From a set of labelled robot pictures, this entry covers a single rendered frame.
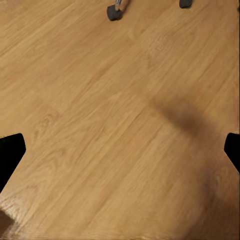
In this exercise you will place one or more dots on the swivel chair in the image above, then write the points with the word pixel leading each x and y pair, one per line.
pixel 114 10

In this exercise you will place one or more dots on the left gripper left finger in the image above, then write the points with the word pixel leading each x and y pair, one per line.
pixel 12 150

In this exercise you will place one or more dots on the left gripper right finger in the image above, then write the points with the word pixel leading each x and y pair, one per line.
pixel 232 149

